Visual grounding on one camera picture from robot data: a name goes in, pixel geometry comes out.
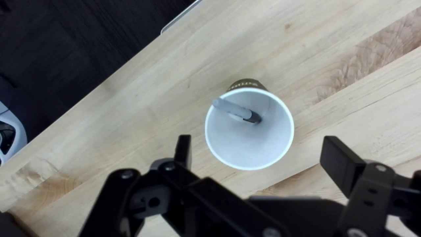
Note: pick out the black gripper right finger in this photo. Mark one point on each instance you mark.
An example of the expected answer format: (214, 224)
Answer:
(372, 192)

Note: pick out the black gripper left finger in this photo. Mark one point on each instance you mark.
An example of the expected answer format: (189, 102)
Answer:
(205, 202)

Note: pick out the white paper cup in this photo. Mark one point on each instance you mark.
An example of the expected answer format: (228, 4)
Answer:
(249, 145)

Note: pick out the grey black permanent marker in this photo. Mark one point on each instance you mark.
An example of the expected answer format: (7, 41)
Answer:
(234, 110)

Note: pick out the black block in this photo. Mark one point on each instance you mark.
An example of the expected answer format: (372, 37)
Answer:
(7, 225)

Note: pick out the white grey plastic device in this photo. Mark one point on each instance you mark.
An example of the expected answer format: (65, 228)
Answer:
(10, 136)

